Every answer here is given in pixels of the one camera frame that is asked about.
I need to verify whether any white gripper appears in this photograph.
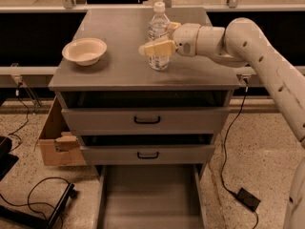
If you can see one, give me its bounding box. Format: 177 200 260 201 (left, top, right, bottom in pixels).
138 22 200 56

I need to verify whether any clear plastic water bottle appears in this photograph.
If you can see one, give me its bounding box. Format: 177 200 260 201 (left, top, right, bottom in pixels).
148 2 171 71

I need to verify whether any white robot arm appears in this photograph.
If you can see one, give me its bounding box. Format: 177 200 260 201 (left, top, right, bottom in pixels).
138 18 305 147

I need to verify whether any grey top drawer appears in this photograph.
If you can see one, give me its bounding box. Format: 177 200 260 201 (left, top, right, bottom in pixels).
62 107 229 135

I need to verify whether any grey drawer cabinet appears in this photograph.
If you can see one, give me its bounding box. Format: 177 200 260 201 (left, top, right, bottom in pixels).
48 7 240 177

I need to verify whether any grey middle drawer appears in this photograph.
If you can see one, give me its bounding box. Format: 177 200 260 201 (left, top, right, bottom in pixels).
80 145 214 165

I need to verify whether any grey open bottom drawer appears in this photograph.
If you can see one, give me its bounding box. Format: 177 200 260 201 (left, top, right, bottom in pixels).
93 164 208 229

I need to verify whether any white paper bowl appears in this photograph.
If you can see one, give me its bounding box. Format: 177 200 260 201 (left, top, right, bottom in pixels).
62 38 107 66

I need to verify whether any brown cardboard box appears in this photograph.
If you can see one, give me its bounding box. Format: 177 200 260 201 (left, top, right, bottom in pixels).
38 98 86 166

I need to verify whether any black power adapter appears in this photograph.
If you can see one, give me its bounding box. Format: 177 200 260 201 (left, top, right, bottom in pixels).
236 188 260 212

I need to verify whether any black floor stand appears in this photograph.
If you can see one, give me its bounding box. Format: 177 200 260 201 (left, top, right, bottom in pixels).
0 180 77 229

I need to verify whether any black adapter cable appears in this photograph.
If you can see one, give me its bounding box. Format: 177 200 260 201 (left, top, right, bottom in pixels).
220 77 259 229

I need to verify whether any black wall cable left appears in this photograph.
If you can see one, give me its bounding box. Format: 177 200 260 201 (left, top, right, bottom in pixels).
7 81 31 152

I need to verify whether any black cable on floor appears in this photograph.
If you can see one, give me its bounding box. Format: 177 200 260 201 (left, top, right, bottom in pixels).
0 177 71 229

